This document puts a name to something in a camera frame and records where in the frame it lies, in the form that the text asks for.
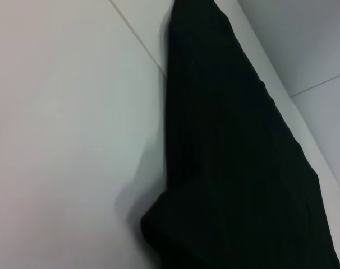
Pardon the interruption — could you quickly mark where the black shirt with FREE print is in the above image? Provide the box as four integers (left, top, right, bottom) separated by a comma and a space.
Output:
140, 0, 340, 269

